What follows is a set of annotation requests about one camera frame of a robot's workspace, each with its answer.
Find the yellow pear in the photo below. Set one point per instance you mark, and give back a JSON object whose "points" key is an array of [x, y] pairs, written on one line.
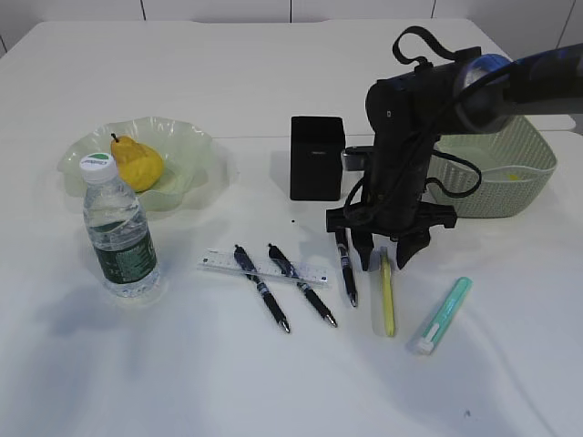
{"points": [[139, 165]]}

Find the black pen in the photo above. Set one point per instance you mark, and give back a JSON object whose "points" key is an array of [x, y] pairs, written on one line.
{"points": [[288, 270], [245, 263], [347, 269]]}

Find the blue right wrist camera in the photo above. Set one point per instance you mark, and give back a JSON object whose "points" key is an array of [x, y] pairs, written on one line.
{"points": [[356, 158]]}

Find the black pen middle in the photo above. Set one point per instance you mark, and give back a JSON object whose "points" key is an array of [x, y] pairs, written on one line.
{"points": [[288, 270]]}

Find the clear plastic ruler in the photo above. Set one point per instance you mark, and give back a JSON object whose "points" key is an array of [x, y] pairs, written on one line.
{"points": [[225, 262]]}

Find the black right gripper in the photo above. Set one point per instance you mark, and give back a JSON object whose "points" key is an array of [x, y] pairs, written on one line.
{"points": [[387, 200]]}

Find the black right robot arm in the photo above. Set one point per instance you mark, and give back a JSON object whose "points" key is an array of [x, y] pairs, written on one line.
{"points": [[470, 93]]}

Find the black pen right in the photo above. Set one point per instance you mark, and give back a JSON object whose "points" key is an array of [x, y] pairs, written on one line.
{"points": [[347, 269]]}

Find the black square pen holder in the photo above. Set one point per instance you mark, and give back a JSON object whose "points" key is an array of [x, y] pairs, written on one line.
{"points": [[316, 169]]}

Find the black pen left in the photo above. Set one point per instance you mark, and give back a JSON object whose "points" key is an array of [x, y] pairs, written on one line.
{"points": [[245, 263]]}

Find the teal eraser pen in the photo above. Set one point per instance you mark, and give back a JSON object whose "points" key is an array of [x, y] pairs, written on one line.
{"points": [[432, 332]]}

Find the green wavy glass plate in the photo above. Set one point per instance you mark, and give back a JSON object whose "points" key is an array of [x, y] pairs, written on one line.
{"points": [[185, 148]]}

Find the yellow pen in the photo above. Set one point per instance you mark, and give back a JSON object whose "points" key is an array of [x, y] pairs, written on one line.
{"points": [[388, 297]]}

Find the clear plastic water bottle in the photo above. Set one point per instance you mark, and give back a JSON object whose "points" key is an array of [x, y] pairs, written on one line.
{"points": [[118, 229]]}

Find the green plastic woven basket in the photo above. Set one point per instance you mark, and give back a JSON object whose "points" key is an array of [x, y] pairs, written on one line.
{"points": [[518, 149]]}

